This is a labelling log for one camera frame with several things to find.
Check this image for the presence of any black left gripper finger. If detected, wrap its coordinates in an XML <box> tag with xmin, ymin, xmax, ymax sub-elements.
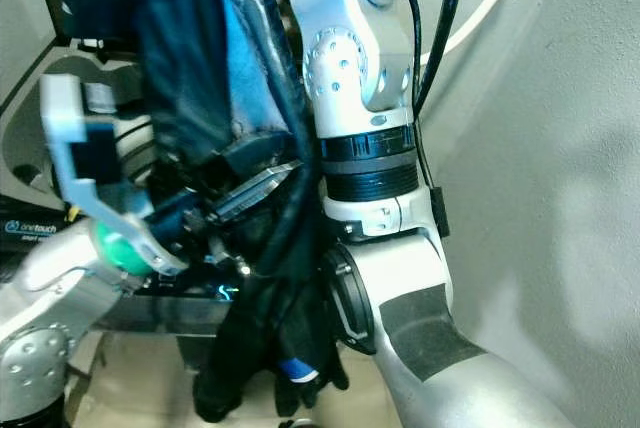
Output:
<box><xmin>212</xmin><ymin>160</ymin><xmax>303</xmax><ymax>227</ymax></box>
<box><xmin>218</xmin><ymin>132</ymin><xmax>299</xmax><ymax>177</ymax></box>

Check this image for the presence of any dark blue garment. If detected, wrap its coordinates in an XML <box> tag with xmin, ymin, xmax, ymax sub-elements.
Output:
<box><xmin>58</xmin><ymin>0</ymin><xmax>353</xmax><ymax>425</ymax></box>

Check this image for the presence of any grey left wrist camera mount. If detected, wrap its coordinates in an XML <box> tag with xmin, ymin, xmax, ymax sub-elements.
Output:
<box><xmin>39</xmin><ymin>72</ymin><xmax>189</xmax><ymax>276</ymax></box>

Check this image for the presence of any white water hose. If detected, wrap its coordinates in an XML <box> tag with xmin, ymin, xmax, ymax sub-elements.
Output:
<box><xmin>408</xmin><ymin>0</ymin><xmax>533</xmax><ymax>61</ymax></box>

